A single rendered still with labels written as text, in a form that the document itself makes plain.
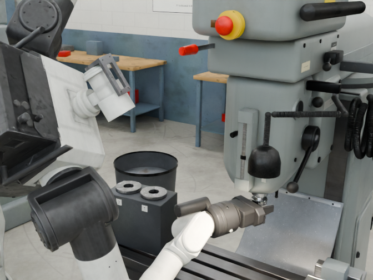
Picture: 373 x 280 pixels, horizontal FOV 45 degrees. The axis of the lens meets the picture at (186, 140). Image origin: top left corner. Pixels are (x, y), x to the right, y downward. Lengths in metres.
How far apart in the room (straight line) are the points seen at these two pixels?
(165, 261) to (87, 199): 0.32
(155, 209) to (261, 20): 0.75
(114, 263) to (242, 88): 0.52
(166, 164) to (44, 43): 2.57
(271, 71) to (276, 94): 0.07
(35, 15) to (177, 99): 5.55
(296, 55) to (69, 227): 0.60
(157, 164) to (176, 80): 3.06
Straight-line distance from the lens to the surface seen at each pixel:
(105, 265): 0.96
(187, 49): 1.02
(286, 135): 1.16
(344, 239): 1.74
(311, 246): 1.66
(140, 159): 3.56
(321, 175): 1.64
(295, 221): 1.69
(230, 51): 1.11
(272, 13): 0.97
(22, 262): 3.48
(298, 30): 1.00
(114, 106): 0.94
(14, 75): 0.92
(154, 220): 1.50
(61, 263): 3.40
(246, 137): 1.13
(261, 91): 1.13
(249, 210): 1.26
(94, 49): 6.96
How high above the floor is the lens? 1.83
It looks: 18 degrees down
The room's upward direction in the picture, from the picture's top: 1 degrees clockwise
